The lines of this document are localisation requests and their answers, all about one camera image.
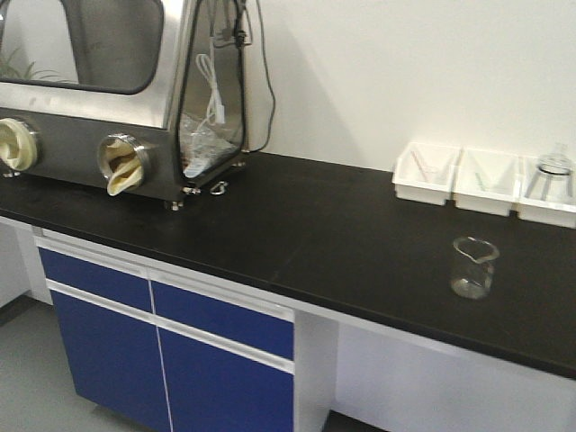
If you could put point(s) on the blue lab bench cabinet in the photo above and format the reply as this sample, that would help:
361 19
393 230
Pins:
175 350

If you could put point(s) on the metal carabiner clip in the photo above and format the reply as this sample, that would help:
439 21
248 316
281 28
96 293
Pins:
219 188

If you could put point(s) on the red tipped test tube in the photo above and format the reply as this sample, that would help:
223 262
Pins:
422 167

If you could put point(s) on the white left storage bin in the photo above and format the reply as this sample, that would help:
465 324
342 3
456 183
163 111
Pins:
442 162

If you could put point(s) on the white storage bin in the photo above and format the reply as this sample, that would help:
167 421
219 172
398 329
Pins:
442 162
557 214
501 174

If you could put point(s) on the cream right glove sleeve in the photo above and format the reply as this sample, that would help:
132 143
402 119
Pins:
121 163

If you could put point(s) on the cream glove sleeve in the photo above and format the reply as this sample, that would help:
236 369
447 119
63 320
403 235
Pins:
121 163
19 144

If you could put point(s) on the stainless steel glove box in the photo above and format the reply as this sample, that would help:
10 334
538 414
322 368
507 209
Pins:
168 73

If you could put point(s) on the clear glass beaker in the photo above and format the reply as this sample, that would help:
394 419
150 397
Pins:
473 267

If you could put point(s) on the green tipped test tube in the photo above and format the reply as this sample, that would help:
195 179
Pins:
480 182

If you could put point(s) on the white middle storage bin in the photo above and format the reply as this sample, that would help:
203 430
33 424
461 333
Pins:
501 174

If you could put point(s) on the round glass flask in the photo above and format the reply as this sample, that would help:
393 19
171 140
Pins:
556 162

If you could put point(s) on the white right storage bin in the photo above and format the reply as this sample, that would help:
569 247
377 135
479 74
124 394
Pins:
557 214

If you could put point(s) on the cream left glove sleeve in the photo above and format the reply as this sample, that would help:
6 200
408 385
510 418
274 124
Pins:
19 144

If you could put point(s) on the green plant leaves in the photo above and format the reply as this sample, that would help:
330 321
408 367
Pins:
10 71

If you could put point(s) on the black wire tripod stand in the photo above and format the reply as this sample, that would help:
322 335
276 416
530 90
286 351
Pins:
550 188

